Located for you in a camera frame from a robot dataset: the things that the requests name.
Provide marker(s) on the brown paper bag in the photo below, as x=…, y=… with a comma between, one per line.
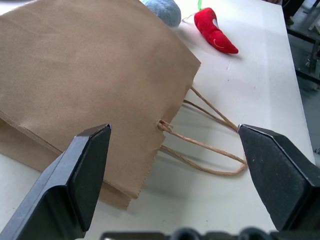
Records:
x=87, y=75

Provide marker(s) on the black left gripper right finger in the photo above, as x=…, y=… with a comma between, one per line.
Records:
x=282, y=180

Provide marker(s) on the red item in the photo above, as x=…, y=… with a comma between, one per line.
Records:
x=212, y=27

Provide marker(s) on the black metal frame cart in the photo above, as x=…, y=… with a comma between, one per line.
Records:
x=302, y=34

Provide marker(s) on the grey item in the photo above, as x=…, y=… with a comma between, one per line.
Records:
x=165, y=10

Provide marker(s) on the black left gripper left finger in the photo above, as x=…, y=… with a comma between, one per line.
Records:
x=62, y=190

